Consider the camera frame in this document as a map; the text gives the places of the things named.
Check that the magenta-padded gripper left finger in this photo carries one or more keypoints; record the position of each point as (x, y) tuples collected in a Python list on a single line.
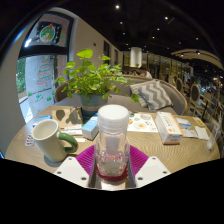
[(71, 171)]

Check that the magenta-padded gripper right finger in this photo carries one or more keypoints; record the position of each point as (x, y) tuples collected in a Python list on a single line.
[(151, 171)]

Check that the clear bottle with white cap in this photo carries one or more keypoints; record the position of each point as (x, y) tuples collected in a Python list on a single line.
[(112, 133)]

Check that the white paper sachet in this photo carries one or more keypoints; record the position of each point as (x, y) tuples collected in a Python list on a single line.
[(73, 130)]

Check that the white orange carton box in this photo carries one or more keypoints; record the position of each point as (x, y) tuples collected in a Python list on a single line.
[(168, 128)]

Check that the small blue white box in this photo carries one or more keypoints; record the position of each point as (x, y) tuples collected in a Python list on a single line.
[(90, 128)]

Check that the pill blister pack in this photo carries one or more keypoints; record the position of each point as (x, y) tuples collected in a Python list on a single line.
[(29, 140)]

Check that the printed white leaflet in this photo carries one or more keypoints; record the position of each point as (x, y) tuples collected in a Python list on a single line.
[(190, 133)]

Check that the brown paper bag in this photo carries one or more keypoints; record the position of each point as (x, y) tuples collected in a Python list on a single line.
[(65, 116)]

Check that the blue white leaflet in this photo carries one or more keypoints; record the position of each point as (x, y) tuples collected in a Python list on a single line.
[(184, 123)]

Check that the white paper napkin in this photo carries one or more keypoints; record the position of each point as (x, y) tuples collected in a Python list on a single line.
[(202, 132)]

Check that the yellow card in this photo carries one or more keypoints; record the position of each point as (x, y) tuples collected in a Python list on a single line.
[(199, 121)]

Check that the grey chevron cushion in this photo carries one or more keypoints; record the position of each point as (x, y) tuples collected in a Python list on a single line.
[(151, 95)]

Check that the group of round-backed chairs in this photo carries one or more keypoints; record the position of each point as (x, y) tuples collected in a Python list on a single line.
[(195, 95)]

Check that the potted green leafy plant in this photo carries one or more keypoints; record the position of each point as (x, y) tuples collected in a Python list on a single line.
[(91, 78)]

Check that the person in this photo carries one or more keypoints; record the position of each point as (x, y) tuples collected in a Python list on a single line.
[(145, 72)]

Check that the framed food poster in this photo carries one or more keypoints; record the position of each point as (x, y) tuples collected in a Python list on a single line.
[(48, 32)]

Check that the group of ceiling lights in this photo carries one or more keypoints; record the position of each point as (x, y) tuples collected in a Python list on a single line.
[(166, 18)]

